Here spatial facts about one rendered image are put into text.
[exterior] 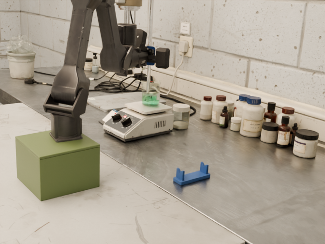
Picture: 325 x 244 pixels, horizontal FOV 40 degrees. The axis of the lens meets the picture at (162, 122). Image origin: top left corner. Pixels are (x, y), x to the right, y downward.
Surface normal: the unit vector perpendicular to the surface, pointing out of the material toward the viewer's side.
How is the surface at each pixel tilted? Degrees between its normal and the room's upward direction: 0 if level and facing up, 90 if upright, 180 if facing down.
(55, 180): 90
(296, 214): 0
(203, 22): 90
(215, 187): 0
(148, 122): 90
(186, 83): 90
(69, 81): 63
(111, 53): 101
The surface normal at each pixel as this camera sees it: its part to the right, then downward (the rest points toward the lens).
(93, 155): 0.60, 0.26
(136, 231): 0.05, -0.96
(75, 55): -0.36, -0.04
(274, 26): -0.80, 0.13
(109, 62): -0.39, 0.43
